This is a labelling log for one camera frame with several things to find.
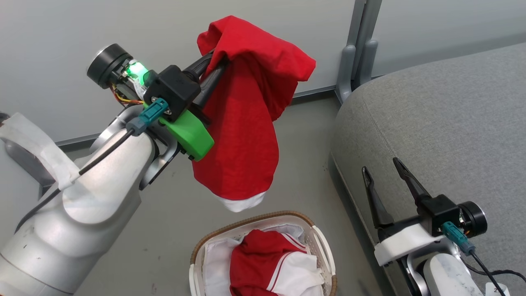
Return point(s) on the red shirt with white hem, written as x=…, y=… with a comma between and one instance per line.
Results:
x=242, y=123

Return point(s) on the white basket liner cloth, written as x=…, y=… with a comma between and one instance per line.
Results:
x=215, y=267

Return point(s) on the grey partition post with brackets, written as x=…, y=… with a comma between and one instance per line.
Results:
x=355, y=53

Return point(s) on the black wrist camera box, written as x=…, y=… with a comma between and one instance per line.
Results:
x=172, y=88
x=441, y=211

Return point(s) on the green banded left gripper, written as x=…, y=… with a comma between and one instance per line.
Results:
x=191, y=135

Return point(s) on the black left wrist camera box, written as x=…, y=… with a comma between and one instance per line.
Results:
x=172, y=88

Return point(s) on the red white striped garment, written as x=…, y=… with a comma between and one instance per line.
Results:
x=254, y=263

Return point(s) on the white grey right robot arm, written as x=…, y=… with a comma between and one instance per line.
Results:
x=448, y=275

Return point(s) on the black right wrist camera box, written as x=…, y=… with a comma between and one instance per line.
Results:
x=441, y=211

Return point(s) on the grey fabric sofa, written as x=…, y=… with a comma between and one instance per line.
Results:
x=444, y=123

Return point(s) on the white wicker-rimmed laundry basket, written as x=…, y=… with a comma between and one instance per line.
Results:
x=316, y=242

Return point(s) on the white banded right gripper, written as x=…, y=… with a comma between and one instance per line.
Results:
x=404, y=242

